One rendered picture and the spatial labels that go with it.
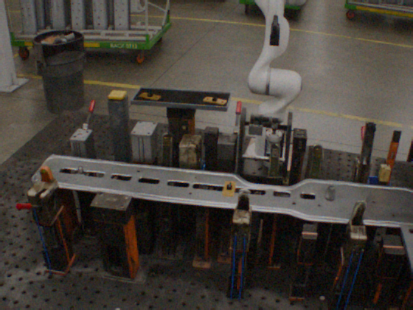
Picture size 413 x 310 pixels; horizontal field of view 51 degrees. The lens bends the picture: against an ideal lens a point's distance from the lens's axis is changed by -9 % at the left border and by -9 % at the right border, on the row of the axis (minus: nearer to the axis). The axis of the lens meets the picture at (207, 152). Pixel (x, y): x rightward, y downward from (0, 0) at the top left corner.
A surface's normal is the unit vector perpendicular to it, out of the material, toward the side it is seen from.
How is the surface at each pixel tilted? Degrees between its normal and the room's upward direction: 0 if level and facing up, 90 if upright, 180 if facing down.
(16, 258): 0
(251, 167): 0
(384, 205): 0
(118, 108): 90
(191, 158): 90
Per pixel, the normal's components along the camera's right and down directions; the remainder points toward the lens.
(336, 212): 0.01, -0.85
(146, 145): -0.16, 0.51
